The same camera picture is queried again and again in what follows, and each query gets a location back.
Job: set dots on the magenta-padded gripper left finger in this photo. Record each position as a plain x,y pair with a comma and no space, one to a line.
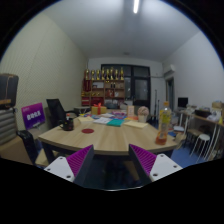
58,166

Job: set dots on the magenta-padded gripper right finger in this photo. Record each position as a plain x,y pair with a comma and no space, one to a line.
165,165

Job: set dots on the yellow-labelled drink bottle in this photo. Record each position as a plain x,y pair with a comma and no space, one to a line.
163,123

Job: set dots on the black mug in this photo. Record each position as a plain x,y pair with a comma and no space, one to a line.
68,125

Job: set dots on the flat round red coaster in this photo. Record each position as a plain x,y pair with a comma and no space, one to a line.
87,131

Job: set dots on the white stool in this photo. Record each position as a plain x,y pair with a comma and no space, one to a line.
202,137

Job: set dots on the pale yellow notepad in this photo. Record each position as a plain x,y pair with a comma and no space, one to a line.
86,119
135,124

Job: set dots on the red-tipped stirrer stick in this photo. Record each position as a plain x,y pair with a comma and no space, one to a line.
67,116

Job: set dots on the black office chair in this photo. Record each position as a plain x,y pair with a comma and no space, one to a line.
56,111

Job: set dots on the potted pink flowers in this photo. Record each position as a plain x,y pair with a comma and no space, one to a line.
143,112

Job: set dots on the purple sign board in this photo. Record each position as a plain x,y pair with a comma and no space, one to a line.
33,115

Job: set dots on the orange book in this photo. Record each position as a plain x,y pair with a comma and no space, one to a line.
132,118

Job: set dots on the wooden side desk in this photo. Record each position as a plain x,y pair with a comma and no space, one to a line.
203,119

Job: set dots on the small orange box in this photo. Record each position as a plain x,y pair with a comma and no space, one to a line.
130,110

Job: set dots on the teal book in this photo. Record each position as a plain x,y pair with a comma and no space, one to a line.
115,122

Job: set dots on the grey ribbed suitcase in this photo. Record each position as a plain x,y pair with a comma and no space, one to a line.
6,126

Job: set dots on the computer monitor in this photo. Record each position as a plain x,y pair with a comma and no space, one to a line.
182,102

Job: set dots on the yellow gift box red ribbon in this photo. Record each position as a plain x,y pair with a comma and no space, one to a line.
98,110

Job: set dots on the blue colourful book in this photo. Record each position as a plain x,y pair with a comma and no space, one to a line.
117,115

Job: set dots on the wooden shelf unit with trophies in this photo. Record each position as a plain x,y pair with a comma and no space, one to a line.
103,88

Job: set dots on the black brown-trimmed suitcase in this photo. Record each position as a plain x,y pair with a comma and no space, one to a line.
8,90

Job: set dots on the white air conditioner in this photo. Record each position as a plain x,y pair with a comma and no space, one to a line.
169,69

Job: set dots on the ceiling tube light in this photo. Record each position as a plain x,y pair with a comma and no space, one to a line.
136,6

